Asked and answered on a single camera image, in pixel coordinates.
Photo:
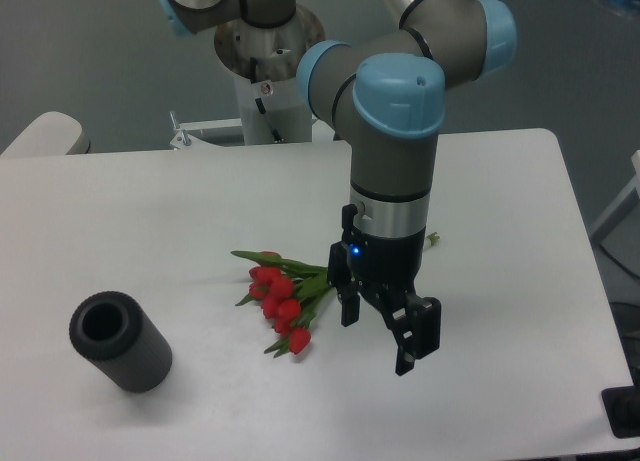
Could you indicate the white metal bracket with bolt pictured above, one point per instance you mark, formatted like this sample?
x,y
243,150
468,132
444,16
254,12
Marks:
x,y
222,133

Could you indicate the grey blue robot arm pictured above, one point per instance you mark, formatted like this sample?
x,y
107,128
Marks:
x,y
386,100

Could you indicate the white chair armrest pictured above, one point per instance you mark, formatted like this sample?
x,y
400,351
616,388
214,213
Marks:
x,y
51,134

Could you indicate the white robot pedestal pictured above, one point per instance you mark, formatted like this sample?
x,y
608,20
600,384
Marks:
x,y
263,64

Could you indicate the dark grey ribbed vase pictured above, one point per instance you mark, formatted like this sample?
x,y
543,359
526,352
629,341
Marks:
x,y
111,331

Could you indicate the red tulip bouquet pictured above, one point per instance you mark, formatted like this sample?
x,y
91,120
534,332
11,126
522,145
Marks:
x,y
289,293

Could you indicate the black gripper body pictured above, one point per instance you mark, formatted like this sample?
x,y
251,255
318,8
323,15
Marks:
x,y
378,265

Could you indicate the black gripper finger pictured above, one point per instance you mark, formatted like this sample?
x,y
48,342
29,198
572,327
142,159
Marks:
x,y
415,323
349,299

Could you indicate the white furniture frame right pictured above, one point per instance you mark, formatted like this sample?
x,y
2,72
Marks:
x,y
618,209

